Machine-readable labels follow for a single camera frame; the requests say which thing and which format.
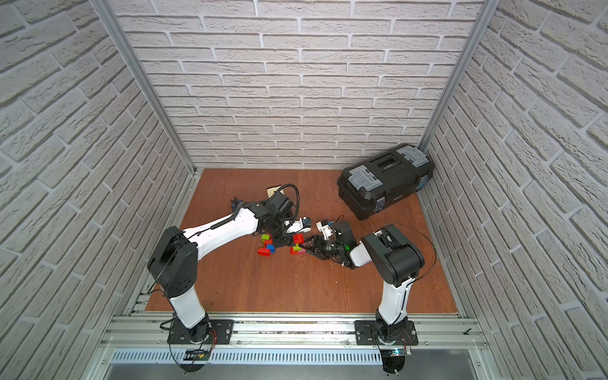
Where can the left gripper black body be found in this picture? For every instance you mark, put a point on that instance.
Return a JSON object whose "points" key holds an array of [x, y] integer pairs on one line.
{"points": [[285, 233]]}

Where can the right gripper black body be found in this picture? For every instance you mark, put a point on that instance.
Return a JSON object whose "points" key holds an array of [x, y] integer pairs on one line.
{"points": [[332, 248]]}

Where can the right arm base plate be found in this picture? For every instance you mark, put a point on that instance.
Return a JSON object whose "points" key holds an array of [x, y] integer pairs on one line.
{"points": [[379, 333]]}

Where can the red curved lego brick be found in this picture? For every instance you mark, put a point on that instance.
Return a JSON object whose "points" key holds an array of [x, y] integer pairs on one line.
{"points": [[264, 252], [296, 252]]}

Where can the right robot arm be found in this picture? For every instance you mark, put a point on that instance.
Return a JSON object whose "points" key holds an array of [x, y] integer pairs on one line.
{"points": [[395, 257]]}

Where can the aluminium rail frame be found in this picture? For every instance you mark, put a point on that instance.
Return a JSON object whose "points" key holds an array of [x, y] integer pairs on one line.
{"points": [[343, 339]]}

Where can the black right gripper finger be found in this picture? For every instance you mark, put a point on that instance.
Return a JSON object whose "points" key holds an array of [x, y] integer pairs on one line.
{"points": [[313, 241], [314, 253]]}

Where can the black plastic toolbox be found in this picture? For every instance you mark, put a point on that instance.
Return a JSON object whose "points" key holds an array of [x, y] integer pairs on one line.
{"points": [[377, 183]]}

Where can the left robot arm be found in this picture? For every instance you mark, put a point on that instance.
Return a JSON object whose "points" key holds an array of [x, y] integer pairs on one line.
{"points": [[174, 261]]}

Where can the blue handled pliers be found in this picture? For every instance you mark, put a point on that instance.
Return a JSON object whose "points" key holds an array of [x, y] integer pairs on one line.
{"points": [[236, 203]]}

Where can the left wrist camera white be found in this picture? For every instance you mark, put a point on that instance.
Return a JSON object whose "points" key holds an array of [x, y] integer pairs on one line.
{"points": [[300, 226]]}

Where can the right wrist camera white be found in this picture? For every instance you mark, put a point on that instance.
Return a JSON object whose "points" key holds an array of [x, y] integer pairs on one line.
{"points": [[325, 227]]}

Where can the red round lego piece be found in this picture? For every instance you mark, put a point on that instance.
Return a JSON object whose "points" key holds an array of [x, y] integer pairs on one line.
{"points": [[298, 239]]}

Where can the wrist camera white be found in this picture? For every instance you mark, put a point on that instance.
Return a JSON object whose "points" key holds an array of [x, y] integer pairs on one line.
{"points": [[300, 226], [325, 227]]}

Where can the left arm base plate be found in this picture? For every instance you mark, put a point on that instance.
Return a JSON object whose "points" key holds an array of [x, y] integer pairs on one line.
{"points": [[217, 331]]}

